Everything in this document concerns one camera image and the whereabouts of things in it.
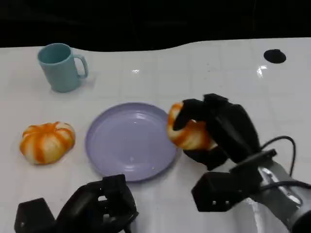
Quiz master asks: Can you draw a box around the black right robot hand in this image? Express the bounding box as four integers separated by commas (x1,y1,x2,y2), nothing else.
173,93,262,172

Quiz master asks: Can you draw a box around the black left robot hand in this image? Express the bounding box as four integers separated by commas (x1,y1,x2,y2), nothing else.
56,174,139,233

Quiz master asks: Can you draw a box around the orange and white bread roll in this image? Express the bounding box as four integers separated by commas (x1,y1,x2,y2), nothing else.
19,121,76,165
166,101,218,150

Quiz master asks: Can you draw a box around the black round table grommet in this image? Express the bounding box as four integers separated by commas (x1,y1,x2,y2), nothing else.
263,49,287,64

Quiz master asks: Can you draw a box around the lilac plate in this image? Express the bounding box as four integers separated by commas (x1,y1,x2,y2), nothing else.
84,102,182,183

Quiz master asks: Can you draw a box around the black backdrop panel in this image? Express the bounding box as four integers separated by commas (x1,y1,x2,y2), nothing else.
0,0,311,52

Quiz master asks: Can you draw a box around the pale green mug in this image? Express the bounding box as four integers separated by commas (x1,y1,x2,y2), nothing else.
36,43,88,93

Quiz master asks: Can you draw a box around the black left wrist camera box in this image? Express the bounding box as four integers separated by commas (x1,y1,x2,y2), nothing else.
14,198,58,233

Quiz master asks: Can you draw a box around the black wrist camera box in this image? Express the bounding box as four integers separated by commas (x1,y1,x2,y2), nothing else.
191,165,264,213
14,198,58,233

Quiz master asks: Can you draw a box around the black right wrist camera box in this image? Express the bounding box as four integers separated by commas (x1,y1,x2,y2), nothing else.
191,165,264,213

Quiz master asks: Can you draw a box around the black looping arm cable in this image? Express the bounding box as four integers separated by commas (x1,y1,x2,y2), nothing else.
259,135,297,176

